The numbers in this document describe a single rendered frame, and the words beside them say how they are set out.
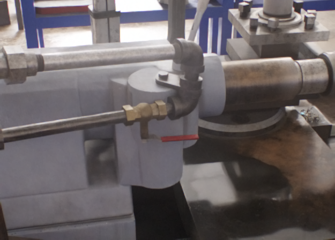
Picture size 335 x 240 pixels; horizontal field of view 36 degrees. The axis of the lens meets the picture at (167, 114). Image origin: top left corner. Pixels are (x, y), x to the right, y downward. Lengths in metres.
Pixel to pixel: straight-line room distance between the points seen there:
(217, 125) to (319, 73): 0.25
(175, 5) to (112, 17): 0.37
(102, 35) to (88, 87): 1.21
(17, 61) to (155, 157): 0.29
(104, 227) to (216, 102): 0.28
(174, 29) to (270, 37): 0.70
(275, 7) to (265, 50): 0.09
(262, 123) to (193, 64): 0.41
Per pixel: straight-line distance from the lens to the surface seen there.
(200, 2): 0.84
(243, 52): 1.15
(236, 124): 1.10
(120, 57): 0.68
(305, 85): 0.97
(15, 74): 0.62
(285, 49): 1.13
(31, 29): 2.70
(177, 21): 1.72
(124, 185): 0.86
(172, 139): 0.76
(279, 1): 1.11
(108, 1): 2.00
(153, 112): 0.74
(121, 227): 0.87
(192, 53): 0.73
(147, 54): 0.69
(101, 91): 0.82
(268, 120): 1.13
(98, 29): 2.02
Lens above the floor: 1.50
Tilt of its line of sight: 29 degrees down
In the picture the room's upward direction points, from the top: straight up
